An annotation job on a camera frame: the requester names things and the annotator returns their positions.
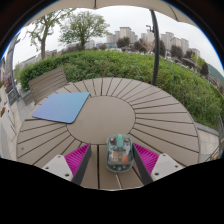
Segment round leafy green tree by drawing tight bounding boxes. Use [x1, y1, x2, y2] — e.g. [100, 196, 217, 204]
[59, 10, 111, 51]

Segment transparent green computer mouse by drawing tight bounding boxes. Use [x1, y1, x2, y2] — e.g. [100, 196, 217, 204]
[105, 133, 135, 174]

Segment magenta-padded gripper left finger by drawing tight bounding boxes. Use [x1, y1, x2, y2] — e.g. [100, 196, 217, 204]
[40, 143, 92, 186]

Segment thin sparse-leaved tree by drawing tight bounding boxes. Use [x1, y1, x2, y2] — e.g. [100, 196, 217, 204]
[26, 8, 76, 61]

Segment blue mouse pad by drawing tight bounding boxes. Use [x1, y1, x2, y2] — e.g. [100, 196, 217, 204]
[31, 91, 91, 125]

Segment green hedge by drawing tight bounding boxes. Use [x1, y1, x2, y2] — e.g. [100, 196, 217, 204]
[18, 49, 224, 129]

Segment distant apartment buildings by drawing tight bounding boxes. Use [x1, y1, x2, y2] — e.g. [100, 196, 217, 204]
[106, 26, 201, 59]

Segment beige patio umbrella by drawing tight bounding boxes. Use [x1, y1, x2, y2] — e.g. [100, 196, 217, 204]
[26, 0, 198, 87]

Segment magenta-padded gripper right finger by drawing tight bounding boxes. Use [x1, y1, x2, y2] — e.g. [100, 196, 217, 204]
[131, 143, 184, 186]

